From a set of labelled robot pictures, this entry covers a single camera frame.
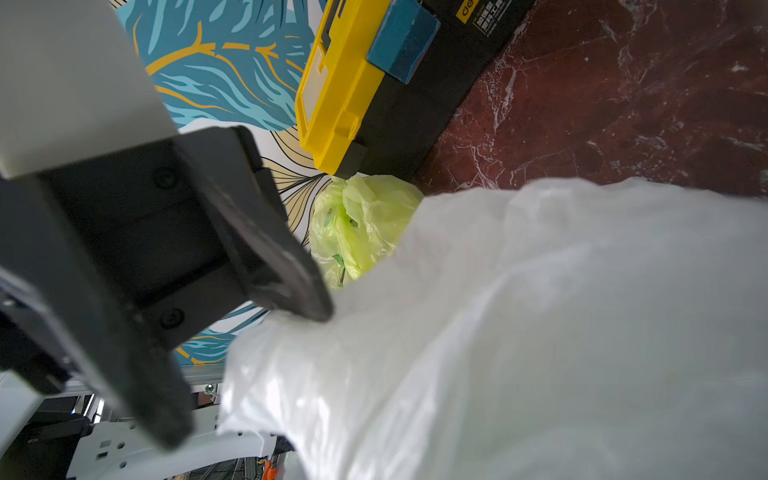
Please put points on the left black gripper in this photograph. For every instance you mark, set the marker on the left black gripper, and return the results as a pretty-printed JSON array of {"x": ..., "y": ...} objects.
[{"x": 109, "y": 264}]

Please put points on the green plastic bag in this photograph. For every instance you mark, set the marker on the green plastic bag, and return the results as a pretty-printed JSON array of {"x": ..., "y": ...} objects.
[{"x": 355, "y": 223}]

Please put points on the white lemon print bag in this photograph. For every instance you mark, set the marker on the white lemon print bag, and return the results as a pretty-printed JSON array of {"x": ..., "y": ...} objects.
[{"x": 561, "y": 331}]

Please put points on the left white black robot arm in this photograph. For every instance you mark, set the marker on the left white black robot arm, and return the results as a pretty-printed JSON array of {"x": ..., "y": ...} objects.
[{"x": 150, "y": 444}]

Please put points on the yellow black toolbox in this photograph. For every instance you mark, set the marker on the yellow black toolbox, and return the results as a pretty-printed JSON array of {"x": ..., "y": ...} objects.
[{"x": 384, "y": 78}]

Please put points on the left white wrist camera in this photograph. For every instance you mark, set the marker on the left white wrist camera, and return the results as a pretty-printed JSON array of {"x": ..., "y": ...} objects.
[{"x": 72, "y": 86}]

